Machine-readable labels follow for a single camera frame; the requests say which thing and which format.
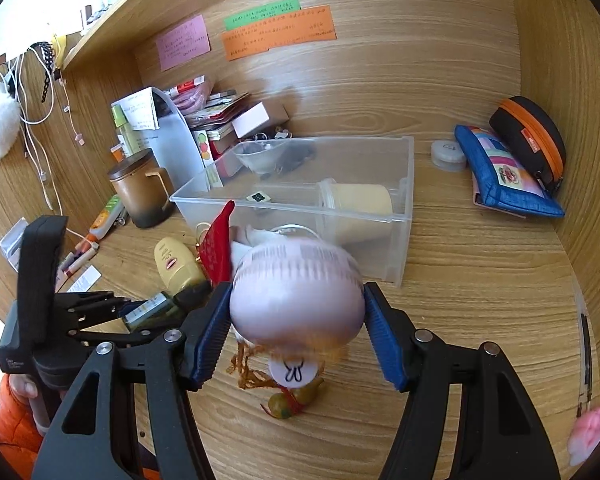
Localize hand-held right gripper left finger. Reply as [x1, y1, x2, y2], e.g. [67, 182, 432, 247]
[32, 282, 233, 480]

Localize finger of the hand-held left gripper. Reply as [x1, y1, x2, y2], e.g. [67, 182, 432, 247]
[55, 290, 131, 331]
[77, 310, 196, 348]

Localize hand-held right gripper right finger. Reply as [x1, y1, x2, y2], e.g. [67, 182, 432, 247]
[362, 281, 561, 480]

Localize dark green small bottle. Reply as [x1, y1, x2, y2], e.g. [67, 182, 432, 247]
[122, 287, 211, 333]

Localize pink round case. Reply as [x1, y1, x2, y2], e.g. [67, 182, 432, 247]
[228, 242, 366, 358]

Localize clear plastic box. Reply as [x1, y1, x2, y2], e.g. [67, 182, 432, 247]
[170, 135, 415, 288]

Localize person's left forearm orange sleeve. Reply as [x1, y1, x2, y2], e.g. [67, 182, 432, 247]
[0, 374, 48, 480]

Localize wooden desktop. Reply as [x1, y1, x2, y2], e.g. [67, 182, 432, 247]
[0, 130, 600, 480]

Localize person's left hand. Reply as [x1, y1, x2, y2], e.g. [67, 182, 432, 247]
[7, 374, 38, 402]

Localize white paper card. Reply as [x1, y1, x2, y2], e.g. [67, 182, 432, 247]
[67, 266, 102, 293]

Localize clear white packet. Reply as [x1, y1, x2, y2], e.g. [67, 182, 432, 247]
[0, 217, 28, 273]

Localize yellow lotion bottle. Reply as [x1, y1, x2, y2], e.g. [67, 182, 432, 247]
[153, 236, 208, 293]

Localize orange and white glue tube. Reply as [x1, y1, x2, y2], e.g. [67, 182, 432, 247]
[87, 195, 126, 241]

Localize red cloth pouch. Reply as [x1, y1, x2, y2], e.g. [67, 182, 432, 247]
[200, 201, 236, 283]

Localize gourd charm with orange tassel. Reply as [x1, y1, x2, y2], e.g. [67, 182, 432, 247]
[227, 337, 351, 418]

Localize white cloth pouch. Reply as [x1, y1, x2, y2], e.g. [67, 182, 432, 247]
[231, 225, 273, 263]

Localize brown mug with lid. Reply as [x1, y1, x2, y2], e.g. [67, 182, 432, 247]
[107, 147, 175, 228]

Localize yellow container with clear lid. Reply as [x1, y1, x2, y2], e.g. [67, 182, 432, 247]
[316, 178, 394, 246]

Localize green slim bottle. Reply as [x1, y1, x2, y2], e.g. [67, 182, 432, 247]
[111, 105, 136, 157]

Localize pink wallet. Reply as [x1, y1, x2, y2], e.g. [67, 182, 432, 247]
[472, 175, 528, 219]

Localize white file holder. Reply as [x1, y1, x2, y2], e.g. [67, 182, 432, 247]
[111, 86, 208, 181]

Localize white box with coloured dots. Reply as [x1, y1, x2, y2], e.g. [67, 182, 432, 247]
[191, 127, 216, 166]

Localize red box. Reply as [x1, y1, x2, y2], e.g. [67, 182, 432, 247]
[210, 136, 241, 160]

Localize white paper sheet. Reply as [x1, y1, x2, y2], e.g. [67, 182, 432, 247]
[111, 87, 160, 131]

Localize white round case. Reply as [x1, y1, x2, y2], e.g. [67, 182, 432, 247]
[430, 139, 468, 172]

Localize blue patchwork pouch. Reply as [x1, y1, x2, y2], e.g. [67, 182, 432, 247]
[454, 125, 566, 218]

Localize pink paw toy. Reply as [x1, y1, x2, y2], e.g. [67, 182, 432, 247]
[567, 406, 600, 466]

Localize small white box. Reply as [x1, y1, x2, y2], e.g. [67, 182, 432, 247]
[231, 101, 291, 138]

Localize bag of pink coils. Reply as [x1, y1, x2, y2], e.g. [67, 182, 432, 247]
[167, 74, 216, 111]

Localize stack of booklets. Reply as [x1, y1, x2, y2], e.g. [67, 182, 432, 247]
[185, 91, 253, 131]

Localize black beaded hair band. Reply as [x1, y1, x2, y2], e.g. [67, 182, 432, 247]
[27, 40, 56, 106]

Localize yellow hanging item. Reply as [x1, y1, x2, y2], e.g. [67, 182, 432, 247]
[50, 34, 68, 68]

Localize black case with orange zip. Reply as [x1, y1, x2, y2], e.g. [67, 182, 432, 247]
[489, 96, 567, 198]

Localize pink sticky note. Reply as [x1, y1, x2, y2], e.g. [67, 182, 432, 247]
[155, 14, 212, 72]

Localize orange sticky note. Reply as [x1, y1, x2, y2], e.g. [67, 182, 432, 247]
[221, 4, 338, 62]

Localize green sticky note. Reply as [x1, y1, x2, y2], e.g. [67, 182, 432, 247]
[223, 0, 302, 31]

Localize white cable with pink plug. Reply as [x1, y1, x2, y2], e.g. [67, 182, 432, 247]
[10, 50, 87, 241]

